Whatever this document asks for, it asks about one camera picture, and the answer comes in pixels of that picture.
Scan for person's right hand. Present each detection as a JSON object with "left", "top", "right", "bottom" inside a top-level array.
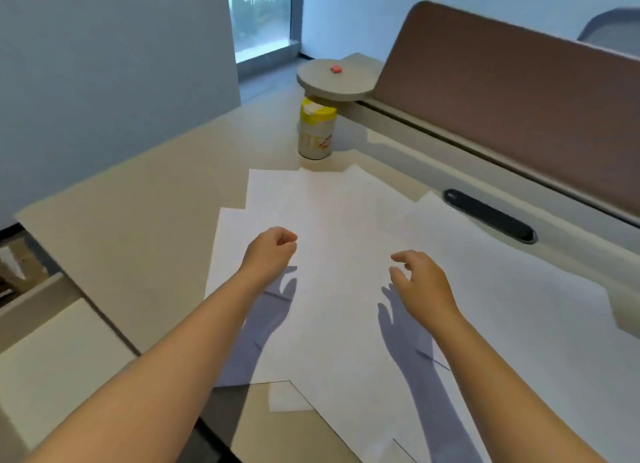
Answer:
[{"left": 389, "top": 250, "right": 464, "bottom": 333}]

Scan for person's left hand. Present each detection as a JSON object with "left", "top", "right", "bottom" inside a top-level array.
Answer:
[{"left": 240, "top": 226, "right": 299, "bottom": 292}]

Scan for person's right forearm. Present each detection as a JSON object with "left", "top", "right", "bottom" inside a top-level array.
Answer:
[{"left": 422, "top": 305, "right": 609, "bottom": 463}]

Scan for person's left forearm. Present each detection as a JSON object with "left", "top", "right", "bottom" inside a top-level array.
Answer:
[{"left": 22, "top": 270, "right": 268, "bottom": 463}]

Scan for white paper sheet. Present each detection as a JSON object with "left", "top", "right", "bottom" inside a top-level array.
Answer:
[
  {"left": 287, "top": 191, "right": 640, "bottom": 463},
  {"left": 203, "top": 207, "right": 301, "bottom": 389},
  {"left": 240, "top": 164, "right": 431, "bottom": 393},
  {"left": 244, "top": 168, "right": 362, "bottom": 213}
]

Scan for yellow-lidded wipes canister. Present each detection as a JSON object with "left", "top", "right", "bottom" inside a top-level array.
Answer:
[{"left": 298, "top": 97, "right": 339, "bottom": 161}]

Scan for round beige desk shelf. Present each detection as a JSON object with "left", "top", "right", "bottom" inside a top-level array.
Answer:
[{"left": 296, "top": 52, "right": 386, "bottom": 102}]

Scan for brown desk partition panel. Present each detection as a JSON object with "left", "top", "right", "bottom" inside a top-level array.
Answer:
[{"left": 372, "top": 0, "right": 640, "bottom": 231}]

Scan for white side cabinet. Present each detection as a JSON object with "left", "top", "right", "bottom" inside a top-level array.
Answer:
[{"left": 0, "top": 273, "right": 138, "bottom": 451}]

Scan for black cable grommet slot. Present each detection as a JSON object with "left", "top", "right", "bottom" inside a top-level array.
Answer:
[{"left": 442, "top": 188, "right": 539, "bottom": 245}]

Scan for window with dark frame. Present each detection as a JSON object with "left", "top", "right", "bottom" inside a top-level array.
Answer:
[{"left": 225, "top": 0, "right": 305, "bottom": 81}]

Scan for light wooden furniture frame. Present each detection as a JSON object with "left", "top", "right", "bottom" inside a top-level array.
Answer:
[{"left": 0, "top": 230, "right": 53, "bottom": 303}]

